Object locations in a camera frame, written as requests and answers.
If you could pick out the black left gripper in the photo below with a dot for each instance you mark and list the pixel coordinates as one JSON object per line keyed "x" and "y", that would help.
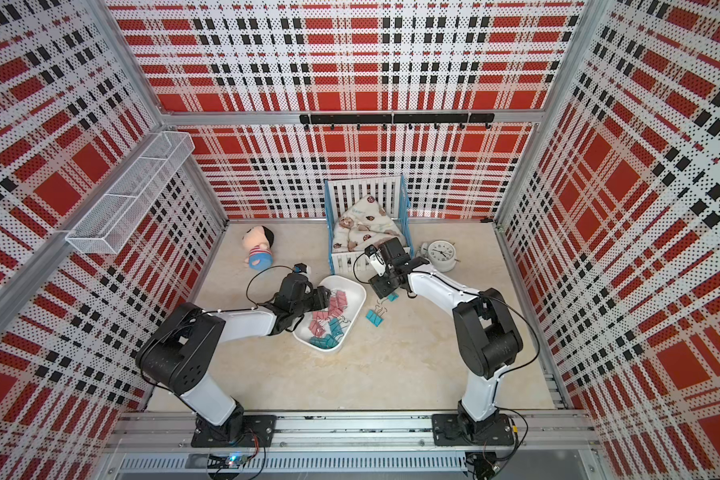
{"x": 320, "y": 298}

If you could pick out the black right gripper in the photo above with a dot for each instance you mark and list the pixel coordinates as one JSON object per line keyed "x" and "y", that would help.
{"x": 379, "y": 288}

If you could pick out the black hook rail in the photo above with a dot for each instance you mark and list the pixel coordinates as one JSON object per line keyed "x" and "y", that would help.
{"x": 333, "y": 120}

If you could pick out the printed white blanket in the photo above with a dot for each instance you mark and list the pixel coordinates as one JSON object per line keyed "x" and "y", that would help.
{"x": 365, "y": 223}

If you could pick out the white plastic storage box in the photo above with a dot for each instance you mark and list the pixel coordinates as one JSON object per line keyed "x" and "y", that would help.
{"x": 326, "y": 330}

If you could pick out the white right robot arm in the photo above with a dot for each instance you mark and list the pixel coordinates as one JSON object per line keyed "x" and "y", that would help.
{"x": 487, "y": 337}

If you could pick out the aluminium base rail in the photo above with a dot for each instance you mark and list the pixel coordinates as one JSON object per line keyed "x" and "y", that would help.
{"x": 531, "y": 444}

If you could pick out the blue white toy crib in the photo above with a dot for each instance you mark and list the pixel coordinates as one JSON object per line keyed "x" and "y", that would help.
{"x": 340, "y": 195}

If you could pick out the white wire mesh shelf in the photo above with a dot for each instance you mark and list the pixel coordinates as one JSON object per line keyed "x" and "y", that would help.
{"x": 108, "y": 225}

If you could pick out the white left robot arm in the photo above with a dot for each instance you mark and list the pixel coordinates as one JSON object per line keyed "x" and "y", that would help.
{"x": 178, "y": 357}

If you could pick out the white alarm clock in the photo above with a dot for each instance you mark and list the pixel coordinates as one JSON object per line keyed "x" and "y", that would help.
{"x": 441, "y": 254}

